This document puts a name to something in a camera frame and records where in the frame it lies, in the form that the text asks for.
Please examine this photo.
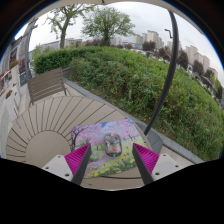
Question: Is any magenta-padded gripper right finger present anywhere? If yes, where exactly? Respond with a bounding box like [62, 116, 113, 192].
[131, 143, 184, 186]

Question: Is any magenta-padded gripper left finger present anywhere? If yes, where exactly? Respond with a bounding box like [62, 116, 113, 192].
[41, 143, 93, 186]

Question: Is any transparent computer mouse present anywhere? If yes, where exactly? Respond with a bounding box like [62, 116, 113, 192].
[103, 131, 123, 158]

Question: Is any floral print mouse pad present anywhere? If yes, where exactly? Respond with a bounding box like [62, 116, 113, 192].
[70, 118, 149, 179]

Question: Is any grey slatted chair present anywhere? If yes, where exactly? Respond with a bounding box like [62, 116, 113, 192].
[27, 67, 68, 107]

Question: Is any white flower planter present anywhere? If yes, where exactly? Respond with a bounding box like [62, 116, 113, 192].
[3, 88, 20, 123]

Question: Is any curved black parasol pole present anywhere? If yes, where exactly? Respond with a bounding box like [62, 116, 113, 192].
[143, 9, 180, 137]

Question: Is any grey storefront building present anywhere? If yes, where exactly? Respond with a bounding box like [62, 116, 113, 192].
[0, 36, 21, 98]

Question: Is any tall grey sign pillar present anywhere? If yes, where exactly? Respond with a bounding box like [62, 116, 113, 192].
[19, 18, 38, 86]

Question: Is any sparse thin tree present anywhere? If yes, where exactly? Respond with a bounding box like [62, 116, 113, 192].
[43, 3, 98, 50]

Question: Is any group of apartment buildings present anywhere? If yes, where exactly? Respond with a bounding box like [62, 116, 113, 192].
[109, 29, 224, 84]

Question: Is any round dense tree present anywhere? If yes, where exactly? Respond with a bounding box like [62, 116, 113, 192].
[80, 6, 136, 48]

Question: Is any beige parasol canopy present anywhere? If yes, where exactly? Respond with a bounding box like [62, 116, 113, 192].
[29, 0, 206, 36]

